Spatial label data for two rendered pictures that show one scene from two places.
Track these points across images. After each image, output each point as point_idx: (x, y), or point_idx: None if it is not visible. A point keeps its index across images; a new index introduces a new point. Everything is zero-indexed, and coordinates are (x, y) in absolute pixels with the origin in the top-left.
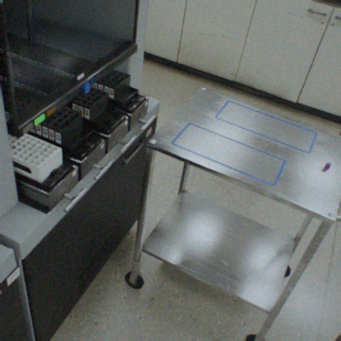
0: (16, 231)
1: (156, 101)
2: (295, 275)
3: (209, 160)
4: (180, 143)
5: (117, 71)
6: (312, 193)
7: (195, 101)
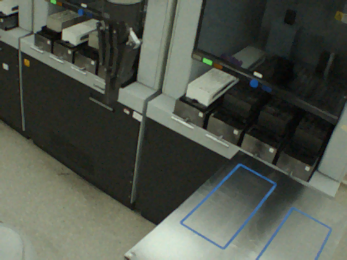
0: (157, 101)
1: (331, 193)
2: None
3: (217, 184)
4: (241, 170)
5: (323, 134)
6: (166, 252)
7: (317, 198)
